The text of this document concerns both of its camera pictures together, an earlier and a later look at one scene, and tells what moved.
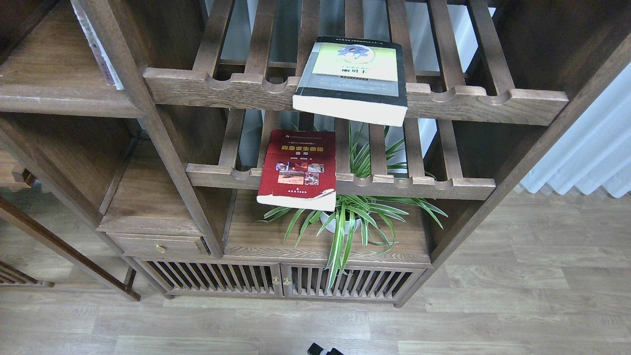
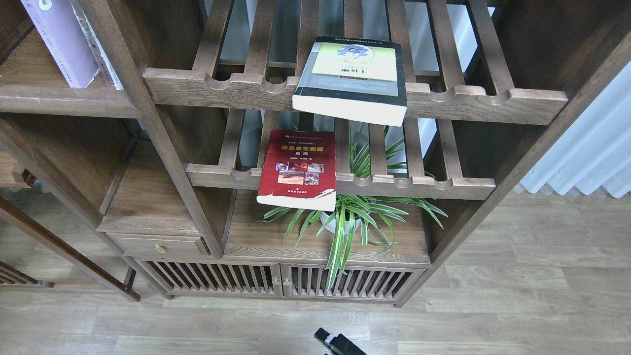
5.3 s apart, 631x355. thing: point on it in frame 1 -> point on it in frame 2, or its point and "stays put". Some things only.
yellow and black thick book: x=356 y=78 stays put
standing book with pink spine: x=112 y=78 stays put
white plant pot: x=331 y=226 stays put
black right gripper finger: x=314 y=349 -> x=340 y=345
